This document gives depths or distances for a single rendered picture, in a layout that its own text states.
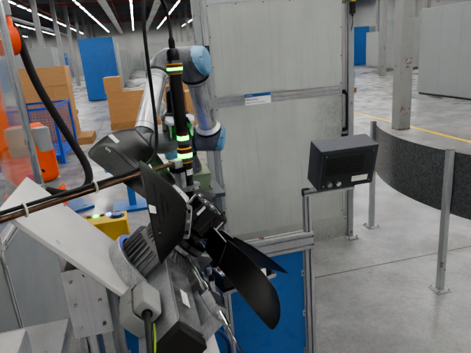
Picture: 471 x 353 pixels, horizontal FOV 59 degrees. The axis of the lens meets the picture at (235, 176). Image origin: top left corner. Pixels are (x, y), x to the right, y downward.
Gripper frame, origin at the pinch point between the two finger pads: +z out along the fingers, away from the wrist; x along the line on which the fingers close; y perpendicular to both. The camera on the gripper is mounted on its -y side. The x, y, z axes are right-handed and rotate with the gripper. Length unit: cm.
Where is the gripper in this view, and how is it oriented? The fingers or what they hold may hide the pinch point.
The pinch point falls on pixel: (181, 120)
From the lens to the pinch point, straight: 118.5
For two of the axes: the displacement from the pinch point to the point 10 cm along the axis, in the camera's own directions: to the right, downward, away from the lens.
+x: -9.7, 1.4, -2.1
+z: 2.4, 2.6, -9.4
